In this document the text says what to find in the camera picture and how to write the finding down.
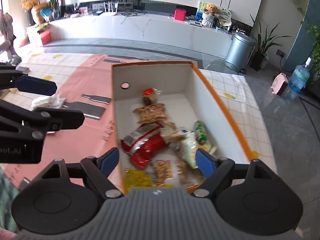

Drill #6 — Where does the white blue chip bag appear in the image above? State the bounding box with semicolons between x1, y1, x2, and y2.
161;127;201;169

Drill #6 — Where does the green sausage stick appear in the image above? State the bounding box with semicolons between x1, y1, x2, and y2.
194;120;207;145

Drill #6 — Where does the red snack bag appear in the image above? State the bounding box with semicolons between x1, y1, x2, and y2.
121;122;167;170

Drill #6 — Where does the peanut mix snack bag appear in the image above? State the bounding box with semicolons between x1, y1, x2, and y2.
151;160;203;188

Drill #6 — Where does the orange spicy nuts pack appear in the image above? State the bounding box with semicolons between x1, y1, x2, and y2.
133;103;169;124

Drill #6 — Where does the small brown cake packet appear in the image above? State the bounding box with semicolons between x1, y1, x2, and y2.
142;88;162;106

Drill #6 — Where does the clear white balls pack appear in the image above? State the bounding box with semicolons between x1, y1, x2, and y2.
31;94;66;109

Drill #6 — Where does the pink table mat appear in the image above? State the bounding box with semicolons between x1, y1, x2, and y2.
1;53;118;187

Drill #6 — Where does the red storage box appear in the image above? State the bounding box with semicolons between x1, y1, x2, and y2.
26;24;51;47

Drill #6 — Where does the orange cardboard box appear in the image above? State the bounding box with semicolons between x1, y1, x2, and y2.
112;61;253;180

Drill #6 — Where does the lemon pattern tablecloth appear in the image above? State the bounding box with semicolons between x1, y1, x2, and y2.
19;53;277;172

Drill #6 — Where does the pink small heater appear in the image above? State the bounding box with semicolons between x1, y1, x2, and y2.
271;73;289;96

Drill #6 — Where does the white wifi router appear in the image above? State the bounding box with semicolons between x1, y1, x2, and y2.
100;1;118;17

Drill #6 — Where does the potted green plant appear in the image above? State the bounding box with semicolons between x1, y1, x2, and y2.
250;15;291;71

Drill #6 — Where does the silver trash can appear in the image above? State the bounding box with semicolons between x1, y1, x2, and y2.
225;33;256;72

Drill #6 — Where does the blue water bottle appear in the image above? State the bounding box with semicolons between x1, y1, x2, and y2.
289;57;311;93

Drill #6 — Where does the white tv cabinet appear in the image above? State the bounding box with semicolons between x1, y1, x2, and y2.
50;13;232;58

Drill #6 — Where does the teddy bear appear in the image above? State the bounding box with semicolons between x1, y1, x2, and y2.
201;3;221;28

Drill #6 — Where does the red box on cabinet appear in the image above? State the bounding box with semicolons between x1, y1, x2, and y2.
174;8;187;21

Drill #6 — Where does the hanging ivy plant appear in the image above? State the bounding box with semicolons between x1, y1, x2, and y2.
285;0;319;83

